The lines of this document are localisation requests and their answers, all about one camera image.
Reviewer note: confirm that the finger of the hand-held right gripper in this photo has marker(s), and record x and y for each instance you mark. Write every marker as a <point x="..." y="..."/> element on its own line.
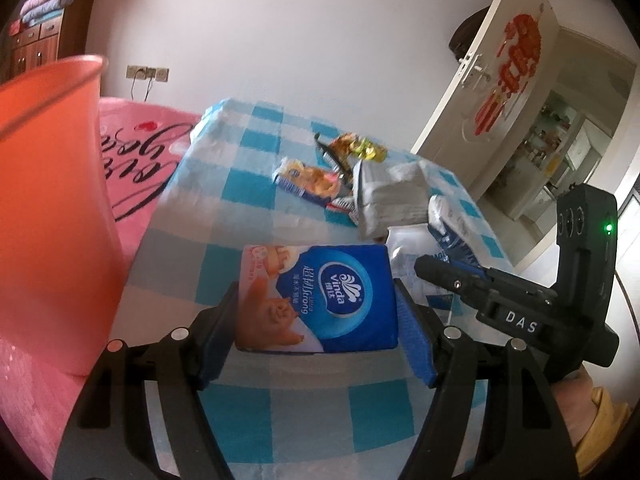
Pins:
<point x="445" y="275"/>
<point x="510" y="285"/>

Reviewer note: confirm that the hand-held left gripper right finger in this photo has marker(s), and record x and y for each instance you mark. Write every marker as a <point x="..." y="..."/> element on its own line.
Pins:
<point x="412" y="340"/>

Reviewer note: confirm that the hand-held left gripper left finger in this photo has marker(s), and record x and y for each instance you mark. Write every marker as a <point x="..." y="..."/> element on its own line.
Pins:
<point x="217" y="350"/>

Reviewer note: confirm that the blue tissue pack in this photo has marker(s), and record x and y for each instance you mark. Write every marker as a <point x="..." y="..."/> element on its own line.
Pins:
<point x="340" y="295"/>

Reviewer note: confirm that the black coffee stick sachet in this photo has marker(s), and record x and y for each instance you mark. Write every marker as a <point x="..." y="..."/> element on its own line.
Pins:
<point x="330" y="154"/>

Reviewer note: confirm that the orange plastic bin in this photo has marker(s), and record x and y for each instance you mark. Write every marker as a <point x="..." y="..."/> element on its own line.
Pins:
<point x="50" y="210"/>

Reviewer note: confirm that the white plastic bag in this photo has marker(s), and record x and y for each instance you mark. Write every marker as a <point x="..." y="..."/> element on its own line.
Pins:
<point x="405" y="245"/>

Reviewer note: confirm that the grey plastic bag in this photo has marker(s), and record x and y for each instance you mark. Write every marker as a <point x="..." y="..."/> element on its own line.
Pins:
<point x="385" y="195"/>

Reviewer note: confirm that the small red white packet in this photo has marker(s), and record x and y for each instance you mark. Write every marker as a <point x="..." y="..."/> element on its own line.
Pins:
<point x="342" y="207"/>

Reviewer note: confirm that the white kitchen shelf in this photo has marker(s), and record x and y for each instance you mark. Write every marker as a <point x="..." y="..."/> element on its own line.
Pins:
<point x="550" y="150"/>

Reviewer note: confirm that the yellow snack wrapper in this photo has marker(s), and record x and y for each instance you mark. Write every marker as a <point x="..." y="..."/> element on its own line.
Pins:
<point x="360" y="147"/>

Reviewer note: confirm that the white door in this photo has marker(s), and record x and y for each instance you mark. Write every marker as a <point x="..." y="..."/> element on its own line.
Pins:
<point x="480" y="125"/>

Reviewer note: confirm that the cookie snack packet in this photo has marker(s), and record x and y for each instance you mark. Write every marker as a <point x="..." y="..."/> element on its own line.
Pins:
<point x="310" y="180"/>

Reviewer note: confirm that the blue checkered tablecloth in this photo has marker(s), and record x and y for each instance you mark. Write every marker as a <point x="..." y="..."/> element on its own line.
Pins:
<point x="240" y="180"/>

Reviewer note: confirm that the red paper door decoration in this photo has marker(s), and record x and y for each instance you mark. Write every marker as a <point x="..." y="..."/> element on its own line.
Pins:
<point x="520" y="55"/>

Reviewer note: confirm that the dark hanging bag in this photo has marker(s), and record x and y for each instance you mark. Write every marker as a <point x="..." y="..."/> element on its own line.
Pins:
<point x="465" y="35"/>

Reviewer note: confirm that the wooden cabinet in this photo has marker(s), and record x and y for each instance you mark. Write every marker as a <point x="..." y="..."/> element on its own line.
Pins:
<point x="45" y="45"/>

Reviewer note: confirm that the square wall socket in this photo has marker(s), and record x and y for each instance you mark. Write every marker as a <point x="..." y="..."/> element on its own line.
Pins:
<point x="162" y="74"/>

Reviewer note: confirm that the long wall socket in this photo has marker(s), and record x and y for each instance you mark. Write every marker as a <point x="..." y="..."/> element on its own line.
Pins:
<point x="140" y="72"/>

